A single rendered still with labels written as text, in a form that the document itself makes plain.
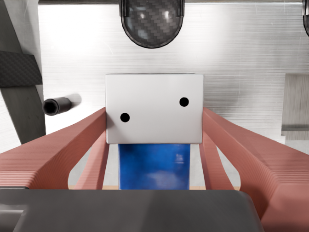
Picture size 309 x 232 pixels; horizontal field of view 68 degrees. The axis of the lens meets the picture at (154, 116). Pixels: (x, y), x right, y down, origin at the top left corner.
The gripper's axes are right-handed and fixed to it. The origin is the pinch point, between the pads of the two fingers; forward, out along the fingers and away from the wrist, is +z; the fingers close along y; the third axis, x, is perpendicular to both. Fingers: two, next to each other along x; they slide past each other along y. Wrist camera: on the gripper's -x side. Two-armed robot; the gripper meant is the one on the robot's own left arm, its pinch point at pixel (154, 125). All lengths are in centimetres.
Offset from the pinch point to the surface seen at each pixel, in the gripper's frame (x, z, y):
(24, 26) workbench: -1.6, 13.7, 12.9
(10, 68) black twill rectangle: 0.4, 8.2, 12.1
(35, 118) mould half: 5.2, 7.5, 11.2
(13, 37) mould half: -0.8, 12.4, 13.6
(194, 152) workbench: 9.4, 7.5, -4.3
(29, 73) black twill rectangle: 1.7, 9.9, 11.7
